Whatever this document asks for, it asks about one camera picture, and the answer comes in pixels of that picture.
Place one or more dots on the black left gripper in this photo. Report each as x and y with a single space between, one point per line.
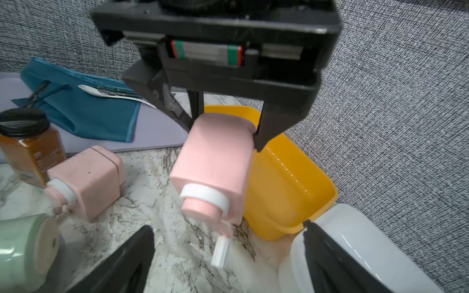
273 51

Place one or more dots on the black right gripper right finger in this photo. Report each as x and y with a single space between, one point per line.
332 269

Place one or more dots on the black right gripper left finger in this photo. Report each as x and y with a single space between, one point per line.
126 270

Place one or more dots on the white plastic storage box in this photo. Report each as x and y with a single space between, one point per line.
372 249

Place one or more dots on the pink sharpener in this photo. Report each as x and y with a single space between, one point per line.
87 183
211 175

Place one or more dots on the yellow plastic storage box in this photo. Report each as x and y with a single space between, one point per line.
285 188

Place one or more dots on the lilac plastic tray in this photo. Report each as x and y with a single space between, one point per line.
153 129

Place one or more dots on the green sharpener lower left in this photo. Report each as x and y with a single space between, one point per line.
29 246

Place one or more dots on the teal cloth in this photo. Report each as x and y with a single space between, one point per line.
77 112

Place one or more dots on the small brown jar black lid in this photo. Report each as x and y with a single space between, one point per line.
30 145

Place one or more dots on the black handled utensil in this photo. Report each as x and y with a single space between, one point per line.
38 94

